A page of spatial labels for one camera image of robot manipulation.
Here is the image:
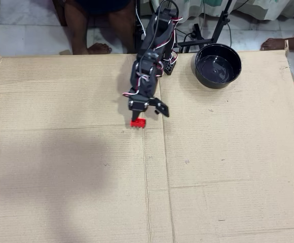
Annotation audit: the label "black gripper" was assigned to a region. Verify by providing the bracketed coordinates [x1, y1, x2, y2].
[128, 95, 170, 123]

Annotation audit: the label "dark shorts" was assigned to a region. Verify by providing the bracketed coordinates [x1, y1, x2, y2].
[75, 0, 135, 16]

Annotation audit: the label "bare foot at right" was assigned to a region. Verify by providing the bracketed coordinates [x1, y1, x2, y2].
[260, 24, 294, 53]

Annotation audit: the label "red lego block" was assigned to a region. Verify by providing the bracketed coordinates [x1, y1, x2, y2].
[130, 118, 147, 129]

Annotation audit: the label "brown corrugated cardboard sheet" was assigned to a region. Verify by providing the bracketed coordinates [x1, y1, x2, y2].
[0, 49, 294, 243]

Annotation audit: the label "black stand cable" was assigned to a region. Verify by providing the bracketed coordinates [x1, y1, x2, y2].
[227, 20, 233, 48]

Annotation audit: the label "white cable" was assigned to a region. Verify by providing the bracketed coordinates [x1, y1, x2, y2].
[136, 5, 147, 36]

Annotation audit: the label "bare human leg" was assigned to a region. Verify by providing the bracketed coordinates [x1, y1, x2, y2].
[64, 0, 112, 55]
[108, 10, 137, 54]

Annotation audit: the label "red white servo wire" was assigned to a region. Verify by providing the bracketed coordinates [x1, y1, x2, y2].
[122, 74, 148, 97]

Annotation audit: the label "black round plastic bowl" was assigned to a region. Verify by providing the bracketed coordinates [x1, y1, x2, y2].
[194, 43, 243, 89]

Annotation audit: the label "black tripod stand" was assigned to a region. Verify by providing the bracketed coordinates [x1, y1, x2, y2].
[178, 0, 235, 54]

